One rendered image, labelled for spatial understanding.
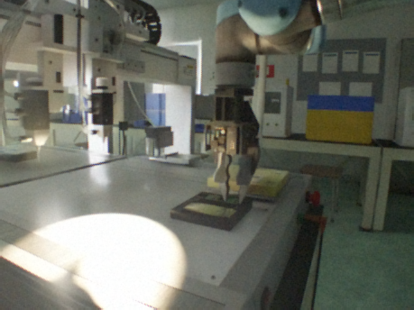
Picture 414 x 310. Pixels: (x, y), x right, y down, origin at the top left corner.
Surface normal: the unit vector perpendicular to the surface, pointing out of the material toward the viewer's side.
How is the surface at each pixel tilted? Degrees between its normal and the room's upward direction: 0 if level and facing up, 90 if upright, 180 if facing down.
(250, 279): 0
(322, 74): 90
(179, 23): 90
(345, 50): 90
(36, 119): 90
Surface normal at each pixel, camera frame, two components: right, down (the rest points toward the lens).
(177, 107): -0.44, 0.11
